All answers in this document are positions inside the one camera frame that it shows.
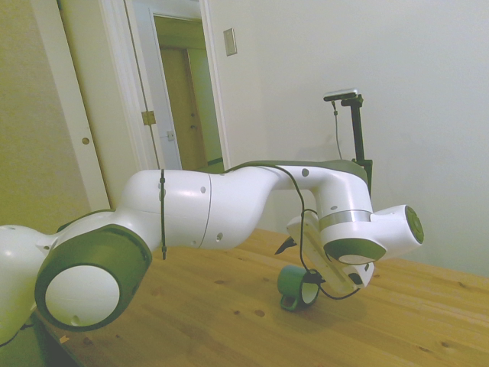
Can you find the black clamp camera pole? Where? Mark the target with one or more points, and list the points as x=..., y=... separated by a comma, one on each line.
x=358, y=130

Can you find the white door frame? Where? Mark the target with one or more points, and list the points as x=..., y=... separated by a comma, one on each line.
x=216, y=76

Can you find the brown hallway door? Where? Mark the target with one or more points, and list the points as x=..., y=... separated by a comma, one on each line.
x=183, y=114

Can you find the silver exterior camera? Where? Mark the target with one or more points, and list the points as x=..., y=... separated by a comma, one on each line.
x=341, y=94

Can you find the teal enamel mug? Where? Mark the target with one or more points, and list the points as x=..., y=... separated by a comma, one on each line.
x=290, y=281

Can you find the brass door hinge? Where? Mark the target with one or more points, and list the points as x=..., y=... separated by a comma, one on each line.
x=148, y=117

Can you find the white light switch plate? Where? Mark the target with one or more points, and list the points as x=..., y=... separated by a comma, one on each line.
x=230, y=42

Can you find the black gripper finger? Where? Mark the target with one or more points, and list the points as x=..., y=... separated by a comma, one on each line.
x=285, y=244
x=315, y=277

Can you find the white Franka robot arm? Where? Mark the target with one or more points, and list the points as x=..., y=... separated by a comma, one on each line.
x=229, y=202

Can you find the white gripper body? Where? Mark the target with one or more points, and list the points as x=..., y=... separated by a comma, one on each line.
x=311, y=241

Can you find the white open door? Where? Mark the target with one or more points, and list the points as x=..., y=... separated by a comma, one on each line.
x=103, y=95

